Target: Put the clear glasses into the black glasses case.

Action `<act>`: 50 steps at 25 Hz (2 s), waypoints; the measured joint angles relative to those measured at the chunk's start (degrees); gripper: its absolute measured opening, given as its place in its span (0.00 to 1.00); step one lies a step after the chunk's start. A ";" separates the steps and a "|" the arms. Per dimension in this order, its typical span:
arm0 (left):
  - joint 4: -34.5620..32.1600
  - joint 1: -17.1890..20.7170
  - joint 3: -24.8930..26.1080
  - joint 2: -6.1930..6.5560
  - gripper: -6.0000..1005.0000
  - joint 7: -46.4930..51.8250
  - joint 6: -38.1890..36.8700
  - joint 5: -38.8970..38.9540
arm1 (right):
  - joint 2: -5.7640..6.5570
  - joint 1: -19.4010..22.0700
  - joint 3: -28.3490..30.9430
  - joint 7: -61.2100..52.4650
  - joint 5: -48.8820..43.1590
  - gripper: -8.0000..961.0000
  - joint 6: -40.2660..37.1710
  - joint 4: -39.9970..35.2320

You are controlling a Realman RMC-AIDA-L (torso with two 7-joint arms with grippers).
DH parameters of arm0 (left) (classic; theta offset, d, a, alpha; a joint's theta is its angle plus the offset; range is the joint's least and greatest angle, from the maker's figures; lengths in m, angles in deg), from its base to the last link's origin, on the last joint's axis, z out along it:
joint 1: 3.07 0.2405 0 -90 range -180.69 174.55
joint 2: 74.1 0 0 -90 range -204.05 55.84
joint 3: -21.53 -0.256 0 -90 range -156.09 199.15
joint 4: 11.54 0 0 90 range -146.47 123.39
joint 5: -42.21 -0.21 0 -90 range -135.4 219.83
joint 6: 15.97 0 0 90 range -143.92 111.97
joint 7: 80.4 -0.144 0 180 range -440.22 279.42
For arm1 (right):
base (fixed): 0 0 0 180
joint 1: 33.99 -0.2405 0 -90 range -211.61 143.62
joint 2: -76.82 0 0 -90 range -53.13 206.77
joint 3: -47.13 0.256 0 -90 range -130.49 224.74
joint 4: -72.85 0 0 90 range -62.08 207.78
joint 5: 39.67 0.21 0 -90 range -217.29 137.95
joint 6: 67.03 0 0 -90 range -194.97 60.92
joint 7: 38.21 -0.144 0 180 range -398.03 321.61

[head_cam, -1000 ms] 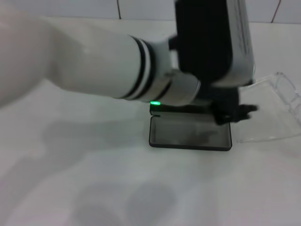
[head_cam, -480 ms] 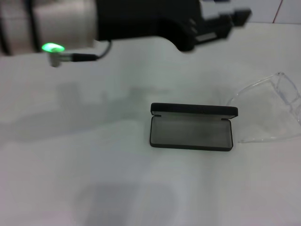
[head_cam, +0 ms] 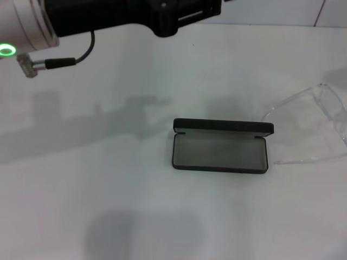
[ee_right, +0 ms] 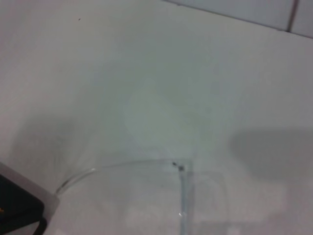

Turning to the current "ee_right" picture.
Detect clear transparent glasses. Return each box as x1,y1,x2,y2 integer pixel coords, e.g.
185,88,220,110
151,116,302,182
55,158,232,235

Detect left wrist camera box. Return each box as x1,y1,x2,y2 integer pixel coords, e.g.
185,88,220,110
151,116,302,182
0,161,60,235

